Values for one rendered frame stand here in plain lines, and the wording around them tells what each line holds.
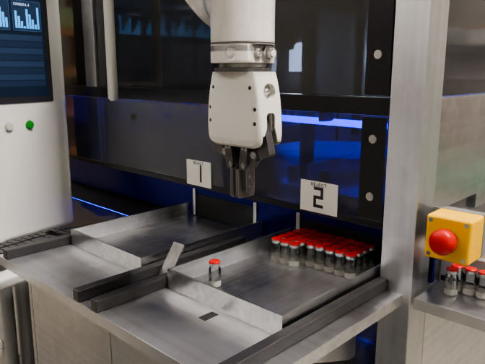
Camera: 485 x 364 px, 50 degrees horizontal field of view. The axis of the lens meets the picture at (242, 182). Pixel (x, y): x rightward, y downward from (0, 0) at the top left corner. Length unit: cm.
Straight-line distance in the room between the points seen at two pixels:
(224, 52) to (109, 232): 69
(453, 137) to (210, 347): 55
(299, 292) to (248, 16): 48
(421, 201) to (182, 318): 43
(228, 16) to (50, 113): 98
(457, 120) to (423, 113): 14
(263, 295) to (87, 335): 106
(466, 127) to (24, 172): 111
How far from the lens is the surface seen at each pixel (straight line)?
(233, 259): 104
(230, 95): 69
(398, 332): 99
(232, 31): 67
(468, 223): 87
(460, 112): 101
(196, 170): 123
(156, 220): 133
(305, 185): 101
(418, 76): 88
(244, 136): 68
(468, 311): 93
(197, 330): 81
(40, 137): 156
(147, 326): 83
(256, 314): 80
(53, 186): 160
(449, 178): 100
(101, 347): 182
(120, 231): 127
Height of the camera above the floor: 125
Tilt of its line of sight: 12 degrees down
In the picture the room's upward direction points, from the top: straight up
